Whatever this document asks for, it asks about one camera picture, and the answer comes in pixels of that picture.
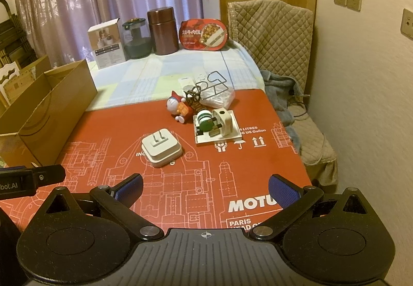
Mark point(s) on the grey blue cloth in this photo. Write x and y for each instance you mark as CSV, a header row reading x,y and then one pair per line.
x,y
277,86

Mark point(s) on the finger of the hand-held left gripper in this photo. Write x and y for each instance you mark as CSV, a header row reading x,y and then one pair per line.
x,y
48,174

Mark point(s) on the brown lattice trinket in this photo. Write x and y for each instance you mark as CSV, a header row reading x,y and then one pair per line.
x,y
193,103

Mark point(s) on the dark green glass jar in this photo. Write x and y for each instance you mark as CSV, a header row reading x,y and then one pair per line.
x,y
137,47

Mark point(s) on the brown metal canister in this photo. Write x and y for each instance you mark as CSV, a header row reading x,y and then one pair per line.
x,y
163,34

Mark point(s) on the pale checkered tablecloth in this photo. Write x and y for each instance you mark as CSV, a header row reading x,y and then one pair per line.
x,y
145,79

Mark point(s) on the red printed mat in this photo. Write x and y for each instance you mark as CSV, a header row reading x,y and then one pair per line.
x,y
96,124

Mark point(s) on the green white round toy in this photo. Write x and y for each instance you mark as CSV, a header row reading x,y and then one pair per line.
x,y
204,121

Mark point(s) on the white carved chair back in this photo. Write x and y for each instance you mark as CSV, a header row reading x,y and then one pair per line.
x,y
5,71

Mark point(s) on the brown printed cardboard box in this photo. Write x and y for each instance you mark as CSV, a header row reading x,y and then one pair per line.
x,y
38,63

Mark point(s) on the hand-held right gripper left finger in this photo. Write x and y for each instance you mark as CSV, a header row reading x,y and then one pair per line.
x,y
129,191

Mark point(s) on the quilted beige chair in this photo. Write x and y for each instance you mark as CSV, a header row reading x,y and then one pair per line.
x,y
274,31

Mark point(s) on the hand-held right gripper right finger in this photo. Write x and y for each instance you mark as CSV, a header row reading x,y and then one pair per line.
x,y
284,191

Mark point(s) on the clear plastic bag of clips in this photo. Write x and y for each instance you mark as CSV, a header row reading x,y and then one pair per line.
x,y
222,99

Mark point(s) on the red oval food box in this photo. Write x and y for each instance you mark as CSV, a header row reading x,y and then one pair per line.
x,y
203,36

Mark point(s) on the white power plug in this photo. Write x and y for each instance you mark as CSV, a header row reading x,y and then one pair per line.
x,y
161,150

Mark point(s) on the white square tile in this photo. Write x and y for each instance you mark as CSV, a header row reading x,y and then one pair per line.
x,y
232,136

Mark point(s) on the white product box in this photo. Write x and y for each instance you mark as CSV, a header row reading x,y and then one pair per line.
x,y
108,47

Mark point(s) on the red toy figure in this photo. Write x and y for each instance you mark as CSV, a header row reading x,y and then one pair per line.
x,y
176,105

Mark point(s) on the beige travel adapter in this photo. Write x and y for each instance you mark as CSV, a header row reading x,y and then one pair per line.
x,y
224,121

